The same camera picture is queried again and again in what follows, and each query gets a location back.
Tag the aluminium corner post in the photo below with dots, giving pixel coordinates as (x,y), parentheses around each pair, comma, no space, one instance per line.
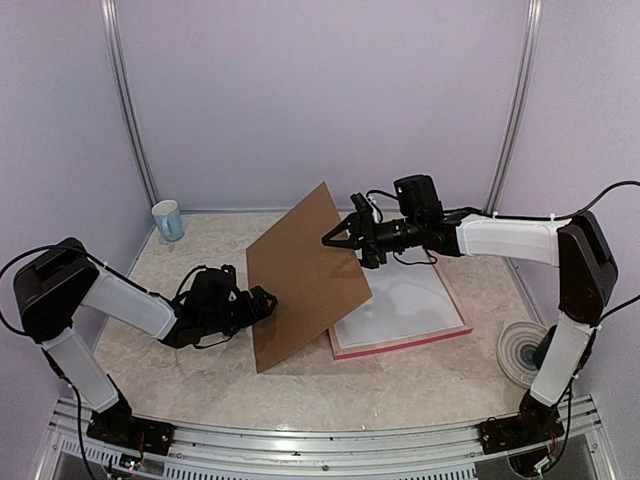
(518,104)
(118,65)

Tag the pink wooden picture frame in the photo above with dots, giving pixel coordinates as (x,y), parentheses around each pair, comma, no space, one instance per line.
(400,345)

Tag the landscape photo print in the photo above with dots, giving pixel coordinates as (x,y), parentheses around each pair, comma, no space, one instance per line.
(400,305)

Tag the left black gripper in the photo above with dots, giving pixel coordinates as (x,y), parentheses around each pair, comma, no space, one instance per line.
(251,315)

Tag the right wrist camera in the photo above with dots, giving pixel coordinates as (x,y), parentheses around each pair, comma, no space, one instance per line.
(363,203)

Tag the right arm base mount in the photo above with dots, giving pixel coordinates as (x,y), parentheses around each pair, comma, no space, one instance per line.
(534,422)

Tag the front aluminium rail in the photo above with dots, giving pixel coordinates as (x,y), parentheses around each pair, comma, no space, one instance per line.
(454,451)

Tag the left aluminium corner post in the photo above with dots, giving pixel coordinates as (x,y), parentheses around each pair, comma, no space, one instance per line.
(118,65)

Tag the light blue mug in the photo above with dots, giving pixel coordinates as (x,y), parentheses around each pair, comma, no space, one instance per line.
(167,218)

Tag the right aluminium corner post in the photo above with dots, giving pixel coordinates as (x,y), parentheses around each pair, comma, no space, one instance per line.
(518,104)

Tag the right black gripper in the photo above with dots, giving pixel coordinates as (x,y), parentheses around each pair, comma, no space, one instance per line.
(356,225)

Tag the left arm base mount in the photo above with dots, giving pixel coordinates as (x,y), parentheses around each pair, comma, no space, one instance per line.
(117,425)

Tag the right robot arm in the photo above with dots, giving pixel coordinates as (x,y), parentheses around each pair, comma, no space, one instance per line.
(575,245)

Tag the brown cardboard backing board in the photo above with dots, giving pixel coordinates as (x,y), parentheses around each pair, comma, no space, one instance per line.
(316,286)

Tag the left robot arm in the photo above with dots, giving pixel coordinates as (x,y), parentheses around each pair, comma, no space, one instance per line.
(54,281)

